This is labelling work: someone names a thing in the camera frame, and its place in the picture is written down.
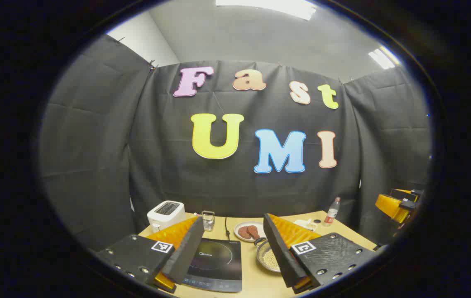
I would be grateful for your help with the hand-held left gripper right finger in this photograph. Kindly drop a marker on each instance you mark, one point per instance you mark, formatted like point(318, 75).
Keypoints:
point(278, 252)

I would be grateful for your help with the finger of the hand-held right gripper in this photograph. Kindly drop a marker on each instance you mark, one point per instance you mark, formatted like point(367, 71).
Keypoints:
point(407, 194)
point(392, 207)

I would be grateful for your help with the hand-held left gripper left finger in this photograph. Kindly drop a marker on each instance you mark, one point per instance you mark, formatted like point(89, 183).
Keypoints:
point(185, 256)

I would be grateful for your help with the stainless steel pot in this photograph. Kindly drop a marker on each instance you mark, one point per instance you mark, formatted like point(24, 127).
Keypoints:
point(261, 260)

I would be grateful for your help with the black induction cooktop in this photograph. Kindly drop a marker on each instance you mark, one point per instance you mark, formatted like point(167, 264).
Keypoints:
point(218, 260)

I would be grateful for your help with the pile of soybeans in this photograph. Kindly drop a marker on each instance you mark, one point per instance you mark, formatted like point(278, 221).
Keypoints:
point(271, 258)

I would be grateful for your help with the white divided dish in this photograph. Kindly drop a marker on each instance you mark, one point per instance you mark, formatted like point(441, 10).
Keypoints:
point(307, 224)

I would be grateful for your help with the white round plate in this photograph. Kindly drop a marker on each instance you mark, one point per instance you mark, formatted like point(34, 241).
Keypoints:
point(237, 236)

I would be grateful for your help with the clear water bottle red label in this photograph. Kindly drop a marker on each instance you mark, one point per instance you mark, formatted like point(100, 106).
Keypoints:
point(331, 215)

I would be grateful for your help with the black backdrop cloth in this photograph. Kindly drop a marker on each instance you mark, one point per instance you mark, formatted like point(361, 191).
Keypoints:
point(156, 165)

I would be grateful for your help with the ceiling light panel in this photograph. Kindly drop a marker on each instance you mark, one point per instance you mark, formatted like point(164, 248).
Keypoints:
point(384, 58)
point(268, 6)

